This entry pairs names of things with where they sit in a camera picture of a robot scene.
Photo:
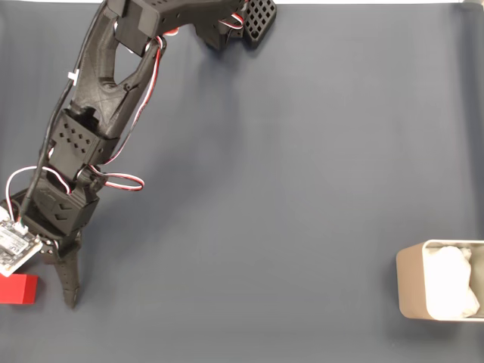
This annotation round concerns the red cube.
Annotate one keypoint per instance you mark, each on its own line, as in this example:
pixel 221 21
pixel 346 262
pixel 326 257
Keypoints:
pixel 19 289

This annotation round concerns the beige box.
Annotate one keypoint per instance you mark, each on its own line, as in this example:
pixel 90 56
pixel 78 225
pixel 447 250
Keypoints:
pixel 410 280

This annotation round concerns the white crumpled paper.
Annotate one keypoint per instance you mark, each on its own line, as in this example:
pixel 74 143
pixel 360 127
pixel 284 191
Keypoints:
pixel 450 280

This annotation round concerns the white camera module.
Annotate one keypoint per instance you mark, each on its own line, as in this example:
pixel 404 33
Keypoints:
pixel 17 246

